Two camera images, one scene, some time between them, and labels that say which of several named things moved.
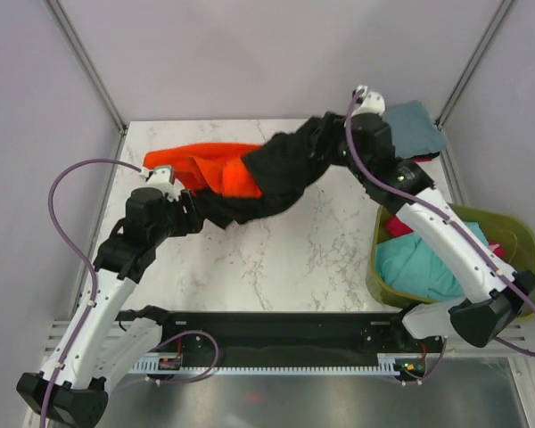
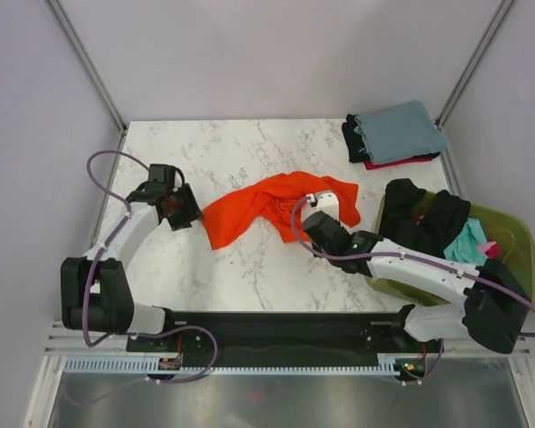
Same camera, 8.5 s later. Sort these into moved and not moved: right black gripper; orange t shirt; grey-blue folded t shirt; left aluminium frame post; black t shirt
Moved: right black gripper; black t shirt; orange t shirt
Not moved: left aluminium frame post; grey-blue folded t shirt
